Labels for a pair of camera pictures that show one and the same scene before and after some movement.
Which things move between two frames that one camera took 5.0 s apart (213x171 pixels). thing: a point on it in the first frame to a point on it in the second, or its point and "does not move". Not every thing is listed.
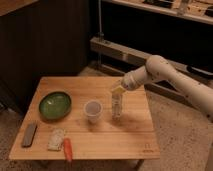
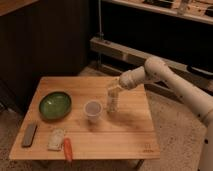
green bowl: [55, 105] does not move
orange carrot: [68, 150] does not move
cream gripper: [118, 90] to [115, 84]
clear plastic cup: [93, 109] does not move
